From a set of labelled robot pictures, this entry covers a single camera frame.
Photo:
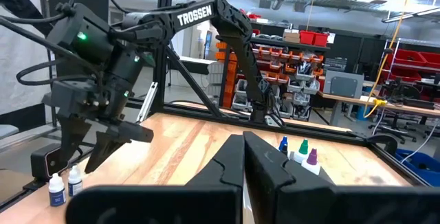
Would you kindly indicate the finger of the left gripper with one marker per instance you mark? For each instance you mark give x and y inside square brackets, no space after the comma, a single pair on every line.
[117,136]
[74,134]

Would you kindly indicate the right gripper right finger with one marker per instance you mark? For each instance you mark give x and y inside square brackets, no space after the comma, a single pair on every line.
[275,189]

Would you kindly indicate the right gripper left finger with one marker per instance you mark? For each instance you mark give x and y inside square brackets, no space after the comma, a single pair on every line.
[213,196]

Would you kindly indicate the large blue-cap food coloring bottle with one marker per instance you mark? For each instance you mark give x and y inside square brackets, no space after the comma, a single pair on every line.
[283,142]

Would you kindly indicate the large purple-cap food coloring bottle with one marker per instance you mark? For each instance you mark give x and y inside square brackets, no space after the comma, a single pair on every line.
[312,157]

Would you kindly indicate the small dark blue dropper bottle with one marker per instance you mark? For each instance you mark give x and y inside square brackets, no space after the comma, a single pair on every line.
[75,186]

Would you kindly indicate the large green-cap food coloring bottle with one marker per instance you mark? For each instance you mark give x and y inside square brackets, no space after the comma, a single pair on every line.
[304,146]

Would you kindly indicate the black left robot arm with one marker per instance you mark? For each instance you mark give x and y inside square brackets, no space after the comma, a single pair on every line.
[194,14]

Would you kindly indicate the storage rack with orange bins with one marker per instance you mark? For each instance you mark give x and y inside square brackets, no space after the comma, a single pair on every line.
[275,66]

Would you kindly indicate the grey equipment box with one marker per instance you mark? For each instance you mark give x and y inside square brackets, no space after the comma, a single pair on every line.
[343,86]

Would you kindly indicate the black office chair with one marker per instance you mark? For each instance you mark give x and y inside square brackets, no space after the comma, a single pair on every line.
[392,128]

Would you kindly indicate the blue storage bin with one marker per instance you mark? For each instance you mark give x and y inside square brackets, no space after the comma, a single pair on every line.
[419,169]

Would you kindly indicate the wooden workbench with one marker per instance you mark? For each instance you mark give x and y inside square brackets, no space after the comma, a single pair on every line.
[405,109]

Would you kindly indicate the red storage bin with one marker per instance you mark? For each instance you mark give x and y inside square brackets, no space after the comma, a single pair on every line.
[307,37]
[320,39]

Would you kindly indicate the black table-level camera box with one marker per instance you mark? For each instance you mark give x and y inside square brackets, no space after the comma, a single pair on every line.
[41,162]

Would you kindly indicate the silver metal bracket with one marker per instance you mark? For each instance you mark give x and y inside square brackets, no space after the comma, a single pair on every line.
[148,102]

